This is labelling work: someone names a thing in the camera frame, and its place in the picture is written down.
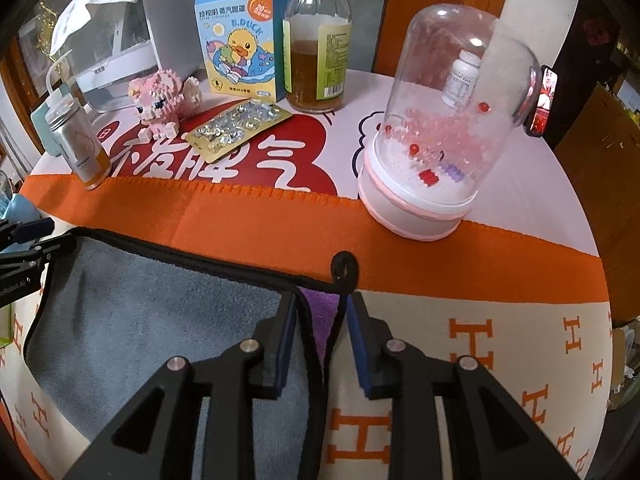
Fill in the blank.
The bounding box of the brown wooden cabinet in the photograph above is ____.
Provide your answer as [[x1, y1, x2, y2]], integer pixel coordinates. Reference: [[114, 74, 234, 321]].
[[552, 82, 640, 327]]

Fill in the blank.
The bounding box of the clear dome with pink base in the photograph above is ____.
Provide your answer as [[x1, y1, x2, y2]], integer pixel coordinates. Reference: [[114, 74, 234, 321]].
[[356, 4, 542, 242]]

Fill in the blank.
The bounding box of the grey towel with black trim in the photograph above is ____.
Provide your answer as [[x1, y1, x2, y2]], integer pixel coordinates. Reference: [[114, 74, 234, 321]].
[[22, 226, 362, 480]]

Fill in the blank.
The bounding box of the white mat with red print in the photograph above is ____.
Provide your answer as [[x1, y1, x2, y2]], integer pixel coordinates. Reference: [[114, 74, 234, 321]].
[[30, 66, 601, 257]]

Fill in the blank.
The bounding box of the blue duck print carton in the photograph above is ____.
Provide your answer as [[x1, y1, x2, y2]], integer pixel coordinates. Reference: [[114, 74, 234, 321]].
[[194, 0, 302, 103]]

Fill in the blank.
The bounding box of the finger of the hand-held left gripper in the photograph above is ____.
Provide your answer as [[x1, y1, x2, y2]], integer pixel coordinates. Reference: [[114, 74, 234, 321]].
[[0, 217, 55, 252], [0, 236, 77, 275]]

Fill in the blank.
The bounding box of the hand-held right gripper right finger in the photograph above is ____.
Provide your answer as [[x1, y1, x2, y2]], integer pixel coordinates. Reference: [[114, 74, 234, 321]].
[[344, 290, 587, 480]]

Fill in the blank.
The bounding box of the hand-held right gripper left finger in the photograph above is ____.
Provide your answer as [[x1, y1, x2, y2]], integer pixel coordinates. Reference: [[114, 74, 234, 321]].
[[65, 290, 301, 480]]

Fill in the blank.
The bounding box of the gold foil blister pack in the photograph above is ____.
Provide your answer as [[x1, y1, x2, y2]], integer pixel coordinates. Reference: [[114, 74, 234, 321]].
[[182, 98, 294, 157]]

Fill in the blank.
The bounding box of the pink block pig figure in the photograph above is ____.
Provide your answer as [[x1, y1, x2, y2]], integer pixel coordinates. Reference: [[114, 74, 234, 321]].
[[127, 67, 204, 144]]

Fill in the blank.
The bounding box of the orange and cream printed blanket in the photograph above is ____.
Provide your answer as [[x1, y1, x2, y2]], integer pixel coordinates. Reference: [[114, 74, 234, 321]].
[[0, 157, 615, 480]]

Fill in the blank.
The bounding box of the light blue object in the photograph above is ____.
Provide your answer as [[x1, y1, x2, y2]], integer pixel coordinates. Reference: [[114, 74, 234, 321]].
[[0, 191, 42, 227]]

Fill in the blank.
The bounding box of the white pill bottle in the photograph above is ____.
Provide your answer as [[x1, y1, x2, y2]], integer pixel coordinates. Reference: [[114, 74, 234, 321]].
[[441, 50, 484, 110]]

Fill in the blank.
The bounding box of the teal container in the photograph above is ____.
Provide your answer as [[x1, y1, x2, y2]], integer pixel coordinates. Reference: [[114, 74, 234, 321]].
[[30, 106, 52, 155]]

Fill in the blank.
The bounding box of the glass bottle with amber liquid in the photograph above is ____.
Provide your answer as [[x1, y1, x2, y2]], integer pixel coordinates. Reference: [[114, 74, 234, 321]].
[[282, 0, 354, 114]]

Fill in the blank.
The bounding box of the smartphone with lit screen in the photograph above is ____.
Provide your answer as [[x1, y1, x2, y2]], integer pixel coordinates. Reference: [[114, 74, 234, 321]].
[[524, 64, 557, 139]]

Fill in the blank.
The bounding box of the white and clear appliance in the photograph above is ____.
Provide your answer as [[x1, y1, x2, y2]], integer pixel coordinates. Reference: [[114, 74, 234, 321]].
[[50, 0, 202, 114]]

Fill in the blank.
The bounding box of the silver and orange drink bottle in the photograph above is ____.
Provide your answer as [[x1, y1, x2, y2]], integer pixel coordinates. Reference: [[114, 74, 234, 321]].
[[44, 50, 112, 191]]

